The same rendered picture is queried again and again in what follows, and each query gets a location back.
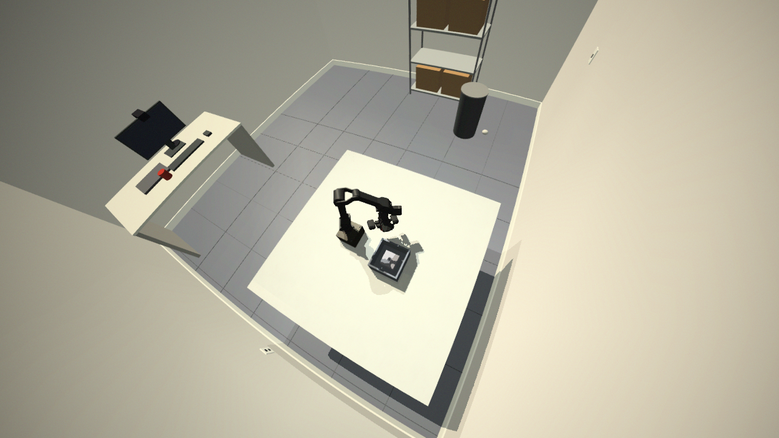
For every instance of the white square plate with hole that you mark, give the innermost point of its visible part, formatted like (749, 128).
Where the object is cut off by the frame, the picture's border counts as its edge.
(389, 260)

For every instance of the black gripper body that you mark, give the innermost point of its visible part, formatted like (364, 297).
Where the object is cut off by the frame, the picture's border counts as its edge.
(372, 225)

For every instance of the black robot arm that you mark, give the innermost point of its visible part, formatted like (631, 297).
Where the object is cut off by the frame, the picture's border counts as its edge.
(383, 206)

